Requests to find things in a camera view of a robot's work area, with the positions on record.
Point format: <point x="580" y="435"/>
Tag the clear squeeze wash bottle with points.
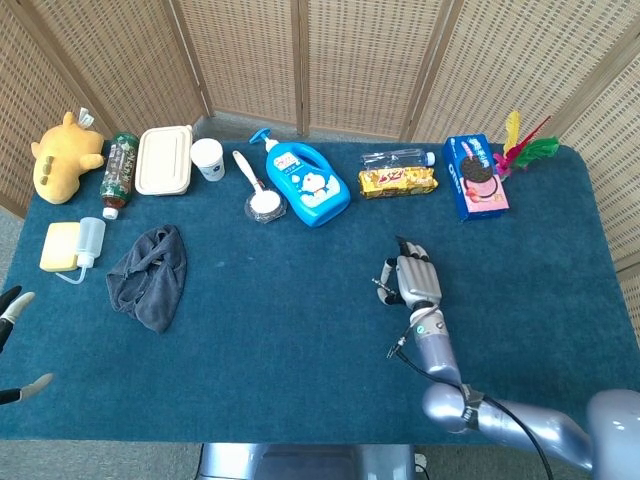
<point x="89" y="245"/>

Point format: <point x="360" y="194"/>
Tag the small metal paper clip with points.
<point x="390" y="352"/>

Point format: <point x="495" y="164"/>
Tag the woven bamboo folding screen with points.
<point x="320" y="60"/>

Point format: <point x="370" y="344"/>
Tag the clear plastic water bottle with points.
<point x="395" y="159"/>

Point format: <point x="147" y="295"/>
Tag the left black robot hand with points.
<point x="12" y="310"/>

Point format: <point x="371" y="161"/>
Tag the yellow sponge block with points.
<point x="57" y="246"/>

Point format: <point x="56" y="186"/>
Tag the green tea drink bottle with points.
<point x="119" y="172"/>

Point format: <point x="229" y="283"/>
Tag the yellow plush toy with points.
<point x="62" y="162"/>

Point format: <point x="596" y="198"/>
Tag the white paper cup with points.
<point x="208" y="160"/>

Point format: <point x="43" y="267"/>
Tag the yellow biscuit packet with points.
<point x="397" y="182"/>

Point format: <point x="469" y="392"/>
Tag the beige lidded lunch box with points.
<point x="164" y="161"/>

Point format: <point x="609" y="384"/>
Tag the blue detergent pump bottle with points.
<point x="305" y="182"/>

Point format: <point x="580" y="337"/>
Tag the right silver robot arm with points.
<point x="500" y="400"/>

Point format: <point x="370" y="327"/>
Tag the dark grey cloth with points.
<point x="149" y="279"/>

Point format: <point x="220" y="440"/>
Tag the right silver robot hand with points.
<point x="415" y="276"/>

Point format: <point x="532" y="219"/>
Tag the blue Oreo cookie box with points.
<point x="475" y="177"/>

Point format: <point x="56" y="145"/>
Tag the blue table carpet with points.
<point x="280" y="360"/>

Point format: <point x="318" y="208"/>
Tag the colourful feather shuttlecock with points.
<point x="522" y="150"/>

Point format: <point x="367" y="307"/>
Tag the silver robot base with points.
<point x="305" y="461"/>

